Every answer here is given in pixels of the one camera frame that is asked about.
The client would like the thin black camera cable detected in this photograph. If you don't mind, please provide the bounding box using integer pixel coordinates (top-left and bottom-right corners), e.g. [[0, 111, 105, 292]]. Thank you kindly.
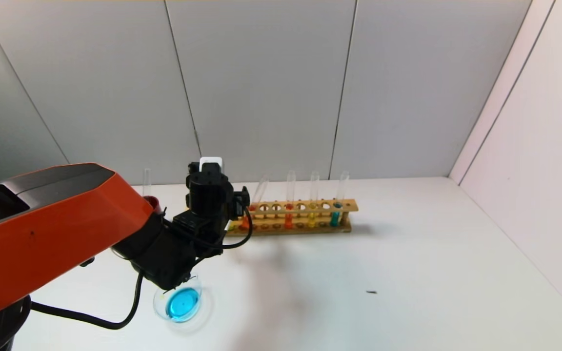
[[198, 207, 254, 250]]

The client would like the clear glass dish with spout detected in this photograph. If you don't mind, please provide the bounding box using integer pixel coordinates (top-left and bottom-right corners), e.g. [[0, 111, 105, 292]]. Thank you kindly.
[[153, 275, 203, 323]]

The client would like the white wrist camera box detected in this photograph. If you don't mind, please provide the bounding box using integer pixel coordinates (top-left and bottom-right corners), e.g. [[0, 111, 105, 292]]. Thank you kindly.
[[199, 156, 224, 172]]

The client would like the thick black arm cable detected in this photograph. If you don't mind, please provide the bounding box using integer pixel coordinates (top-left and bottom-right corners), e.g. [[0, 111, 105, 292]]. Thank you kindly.
[[30, 273, 145, 330]]

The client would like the orange liquid glass test tube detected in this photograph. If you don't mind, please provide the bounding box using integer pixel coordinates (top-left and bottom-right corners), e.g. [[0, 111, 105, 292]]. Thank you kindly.
[[240, 173, 271, 231], [284, 171, 296, 230]]

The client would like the wooden test tube rack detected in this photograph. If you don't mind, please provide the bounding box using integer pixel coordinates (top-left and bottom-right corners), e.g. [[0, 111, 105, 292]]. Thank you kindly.
[[225, 199, 359, 237]]

